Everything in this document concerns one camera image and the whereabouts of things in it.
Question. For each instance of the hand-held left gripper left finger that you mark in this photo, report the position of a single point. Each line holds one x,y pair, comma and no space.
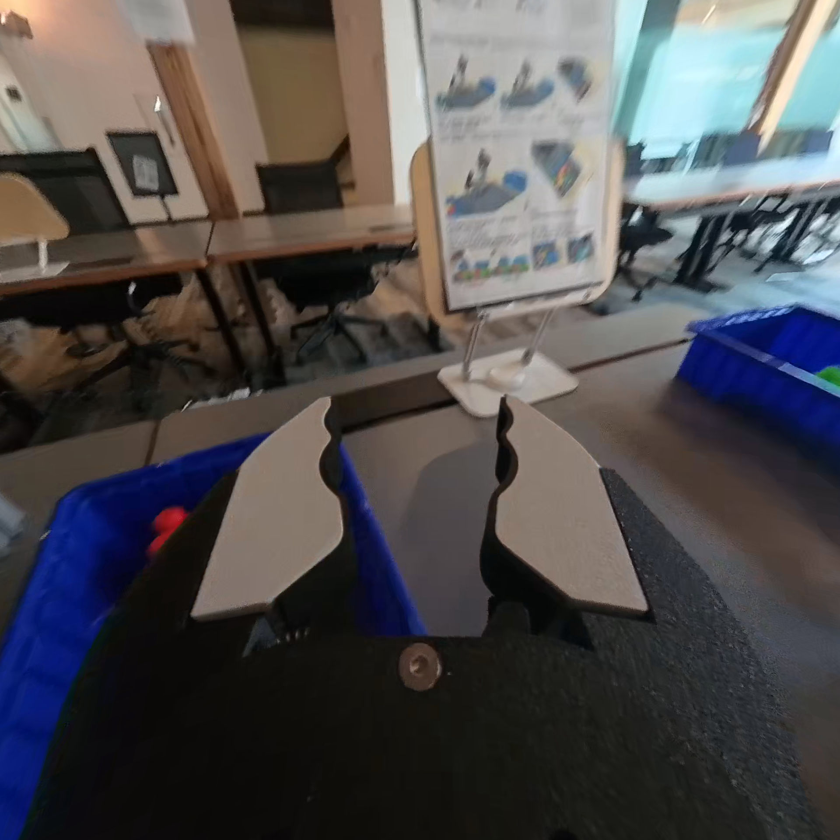
275,518

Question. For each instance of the wooden window beam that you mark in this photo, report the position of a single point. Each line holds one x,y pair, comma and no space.
794,59

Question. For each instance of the blue plastic bin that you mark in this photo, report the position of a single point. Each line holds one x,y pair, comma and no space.
59,623
728,367

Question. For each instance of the wooden door frame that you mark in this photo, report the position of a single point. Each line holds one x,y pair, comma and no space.
190,131

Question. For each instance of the black framed sign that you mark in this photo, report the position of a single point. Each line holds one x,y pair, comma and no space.
141,164

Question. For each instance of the brown office table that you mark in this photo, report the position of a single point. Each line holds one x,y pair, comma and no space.
295,229
131,246

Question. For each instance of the wooden sign stand white base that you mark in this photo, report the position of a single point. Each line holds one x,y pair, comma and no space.
525,387

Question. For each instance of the black office chair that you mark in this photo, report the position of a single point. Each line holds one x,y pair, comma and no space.
65,184
298,187
640,233

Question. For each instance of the green mega block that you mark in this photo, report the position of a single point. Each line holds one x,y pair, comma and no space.
830,377

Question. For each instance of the red mega block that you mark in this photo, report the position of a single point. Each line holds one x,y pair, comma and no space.
167,525

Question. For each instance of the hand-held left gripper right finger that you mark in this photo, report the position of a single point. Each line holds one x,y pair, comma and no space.
564,518

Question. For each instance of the long office table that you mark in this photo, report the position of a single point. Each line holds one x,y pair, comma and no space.
689,190

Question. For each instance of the printed instruction sheet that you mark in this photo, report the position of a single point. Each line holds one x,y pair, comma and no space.
512,197

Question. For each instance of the small wooden sign stand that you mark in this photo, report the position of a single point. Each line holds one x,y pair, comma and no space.
26,210

